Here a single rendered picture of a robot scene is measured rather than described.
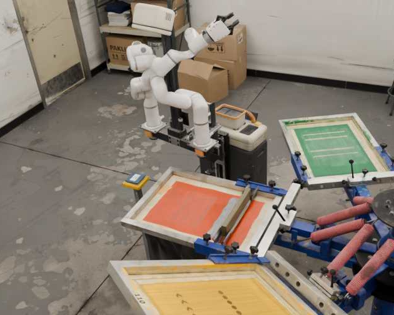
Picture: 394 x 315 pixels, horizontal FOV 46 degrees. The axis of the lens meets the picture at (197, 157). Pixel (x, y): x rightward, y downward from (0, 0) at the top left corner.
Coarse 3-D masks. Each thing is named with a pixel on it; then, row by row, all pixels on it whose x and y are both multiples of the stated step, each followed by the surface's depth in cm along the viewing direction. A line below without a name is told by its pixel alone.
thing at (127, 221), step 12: (168, 168) 309; (204, 180) 298; (216, 180) 293; (228, 180) 292; (156, 192) 293; (252, 192) 284; (264, 192) 280; (144, 204) 282; (276, 204) 269; (132, 216) 272; (132, 228) 267; (144, 228) 262; (156, 228) 261; (264, 228) 254; (168, 240) 257; (180, 240) 252; (192, 240) 251; (252, 240) 247
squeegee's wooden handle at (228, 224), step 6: (246, 192) 270; (240, 198) 266; (246, 198) 269; (240, 204) 262; (234, 210) 258; (240, 210) 263; (228, 216) 254; (234, 216) 255; (228, 222) 250; (234, 222) 257; (222, 228) 249; (228, 228) 251; (222, 234) 252
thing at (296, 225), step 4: (296, 224) 247; (300, 224) 247; (304, 224) 246; (308, 224) 246; (312, 224) 246; (292, 228) 246; (296, 228) 245; (300, 228) 244; (304, 228) 244; (308, 228) 244; (312, 228) 244; (288, 232) 249; (300, 232) 245; (304, 232) 244; (308, 232) 242; (304, 236) 245; (308, 236) 244
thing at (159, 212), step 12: (156, 204) 284; (168, 204) 283; (156, 216) 275; (216, 216) 270; (180, 228) 264; (192, 228) 264; (204, 228) 263; (240, 228) 260; (228, 240) 253; (240, 240) 253
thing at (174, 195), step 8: (176, 184) 299; (184, 184) 298; (168, 192) 292; (176, 192) 292; (184, 192) 291; (208, 192) 289; (216, 192) 289; (224, 192) 288; (168, 200) 286; (176, 200) 286; (216, 200) 283; (224, 200) 282; (216, 208) 276; (248, 208) 274; (256, 208) 273; (248, 216) 268; (256, 216) 268
